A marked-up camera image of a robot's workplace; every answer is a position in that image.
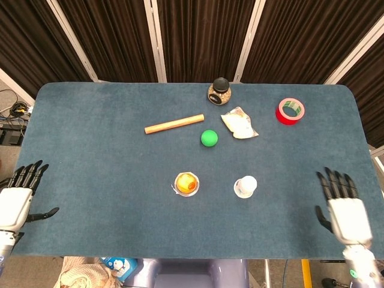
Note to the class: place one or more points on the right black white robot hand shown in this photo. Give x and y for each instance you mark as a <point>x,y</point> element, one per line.
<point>349,219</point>

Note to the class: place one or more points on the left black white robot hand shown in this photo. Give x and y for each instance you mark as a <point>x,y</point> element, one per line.
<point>15,207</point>

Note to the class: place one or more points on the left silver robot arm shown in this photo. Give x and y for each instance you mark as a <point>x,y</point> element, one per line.
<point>6,243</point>

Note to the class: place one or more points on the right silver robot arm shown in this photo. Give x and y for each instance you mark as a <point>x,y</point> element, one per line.
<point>360,264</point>

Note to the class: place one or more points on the orange fruit jelly cup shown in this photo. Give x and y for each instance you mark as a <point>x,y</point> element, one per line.
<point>186,183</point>

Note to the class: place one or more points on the yellow pole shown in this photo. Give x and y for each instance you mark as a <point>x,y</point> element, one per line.
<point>305,273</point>

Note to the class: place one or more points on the black power box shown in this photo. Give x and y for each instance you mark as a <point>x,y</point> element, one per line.
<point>10,136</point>

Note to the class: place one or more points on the beige knitted cloth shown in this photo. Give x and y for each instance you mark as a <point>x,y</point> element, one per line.
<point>84,274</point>

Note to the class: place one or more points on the white table leg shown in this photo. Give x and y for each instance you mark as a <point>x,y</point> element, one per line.
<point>267,273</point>

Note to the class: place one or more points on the blue cartoon print package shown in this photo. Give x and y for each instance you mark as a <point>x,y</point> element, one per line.
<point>120,267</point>

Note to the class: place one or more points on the red tape roll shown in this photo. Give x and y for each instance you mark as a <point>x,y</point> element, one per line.
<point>282,118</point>

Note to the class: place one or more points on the brown curtain panel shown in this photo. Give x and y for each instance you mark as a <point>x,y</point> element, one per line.
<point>372,99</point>
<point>33,42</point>
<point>306,39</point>
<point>111,39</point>
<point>204,36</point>

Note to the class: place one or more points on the green rubber ball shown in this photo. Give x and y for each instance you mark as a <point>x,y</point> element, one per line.
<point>209,138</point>

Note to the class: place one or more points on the lilac robot torso base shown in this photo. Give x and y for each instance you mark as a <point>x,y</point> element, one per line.
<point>186,273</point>

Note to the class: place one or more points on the wooden dowel rod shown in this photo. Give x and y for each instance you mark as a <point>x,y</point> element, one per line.
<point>174,123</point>

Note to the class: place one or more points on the grain jar black lid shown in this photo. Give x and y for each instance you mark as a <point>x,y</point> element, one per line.
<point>220,90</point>

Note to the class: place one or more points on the white screen frame post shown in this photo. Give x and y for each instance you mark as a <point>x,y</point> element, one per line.
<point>75,42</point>
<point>249,39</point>
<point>156,39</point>
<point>15,87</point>
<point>357,51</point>

